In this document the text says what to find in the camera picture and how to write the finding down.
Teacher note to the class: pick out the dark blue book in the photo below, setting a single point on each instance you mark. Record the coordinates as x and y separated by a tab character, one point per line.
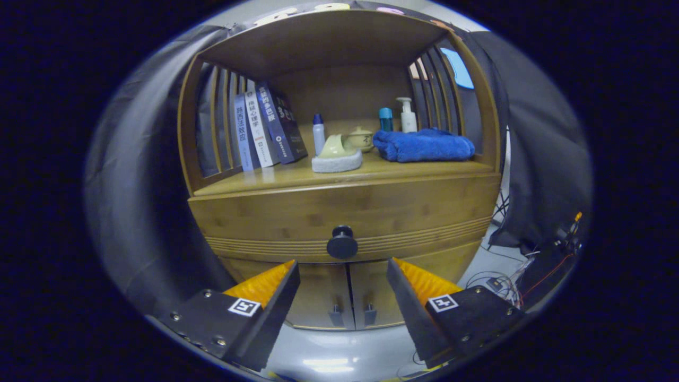
284	127

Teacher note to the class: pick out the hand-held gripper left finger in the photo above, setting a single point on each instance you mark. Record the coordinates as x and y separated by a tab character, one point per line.
270	318

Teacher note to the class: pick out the beige lidded teacup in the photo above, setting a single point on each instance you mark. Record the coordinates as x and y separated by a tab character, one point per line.
363	140

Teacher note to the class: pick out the teal bottle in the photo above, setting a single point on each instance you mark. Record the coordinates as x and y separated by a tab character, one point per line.
385	122

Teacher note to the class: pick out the wooden bamboo cabinet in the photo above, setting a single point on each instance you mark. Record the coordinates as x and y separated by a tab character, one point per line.
329	37

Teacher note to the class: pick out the white book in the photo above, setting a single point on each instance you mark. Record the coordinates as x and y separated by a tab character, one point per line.
260	132

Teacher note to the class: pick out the black backdrop cloth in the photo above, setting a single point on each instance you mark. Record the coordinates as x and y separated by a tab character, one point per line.
143	185

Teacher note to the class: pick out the white pump bottle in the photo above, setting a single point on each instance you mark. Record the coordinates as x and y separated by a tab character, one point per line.
408	122

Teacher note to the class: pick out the blue folded towel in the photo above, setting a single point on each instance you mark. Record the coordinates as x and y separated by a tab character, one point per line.
424	146

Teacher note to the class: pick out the light blue book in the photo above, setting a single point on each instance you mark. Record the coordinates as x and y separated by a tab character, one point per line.
245	132

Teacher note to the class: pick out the green brush with white base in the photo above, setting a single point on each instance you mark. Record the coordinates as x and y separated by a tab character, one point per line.
337	162

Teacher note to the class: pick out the wooden countertop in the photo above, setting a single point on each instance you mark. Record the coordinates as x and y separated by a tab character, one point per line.
371	170

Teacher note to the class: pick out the wooden cabinet door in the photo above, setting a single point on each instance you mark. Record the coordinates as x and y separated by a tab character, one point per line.
323	297
376	286

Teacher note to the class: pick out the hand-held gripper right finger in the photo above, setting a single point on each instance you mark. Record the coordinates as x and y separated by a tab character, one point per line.
411	313

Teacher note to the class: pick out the white bottle with blue cap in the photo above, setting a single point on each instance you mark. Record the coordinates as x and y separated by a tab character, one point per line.
318	138

